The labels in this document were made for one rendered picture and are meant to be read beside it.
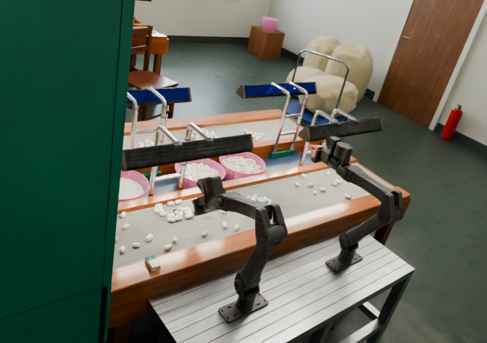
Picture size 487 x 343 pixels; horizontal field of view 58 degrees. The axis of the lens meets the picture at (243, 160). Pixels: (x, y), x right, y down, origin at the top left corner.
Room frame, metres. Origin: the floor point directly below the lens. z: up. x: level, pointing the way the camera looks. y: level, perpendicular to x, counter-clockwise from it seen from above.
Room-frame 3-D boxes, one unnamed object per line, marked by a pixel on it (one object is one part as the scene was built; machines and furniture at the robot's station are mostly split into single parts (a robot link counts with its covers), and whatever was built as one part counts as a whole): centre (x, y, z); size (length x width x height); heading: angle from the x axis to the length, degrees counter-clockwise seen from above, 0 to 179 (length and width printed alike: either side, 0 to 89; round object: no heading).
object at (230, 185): (2.00, -0.02, 0.71); 1.81 x 0.05 x 0.11; 132
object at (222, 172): (2.01, 0.21, 0.72); 0.27 x 0.27 x 0.10
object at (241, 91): (2.69, -0.12, 1.08); 0.62 x 0.08 x 0.07; 132
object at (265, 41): (7.79, 0.09, 0.32); 0.42 x 0.42 x 0.63; 44
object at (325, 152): (1.84, -0.37, 1.13); 0.07 x 0.06 x 0.11; 134
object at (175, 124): (2.53, 0.46, 0.67); 1.81 x 0.12 x 0.19; 132
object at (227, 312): (1.23, -0.13, 0.71); 0.20 x 0.07 x 0.08; 134
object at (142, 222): (1.87, -0.14, 0.73); 1.81 x 0.30 x 0.02; 132
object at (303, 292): (1.62, -0.17, 0.65); 1.20 x 0.90 x 0.04; 134
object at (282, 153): (2.63, -0.18, 0.90); 0.20 x 0.19 x 0.45; 132
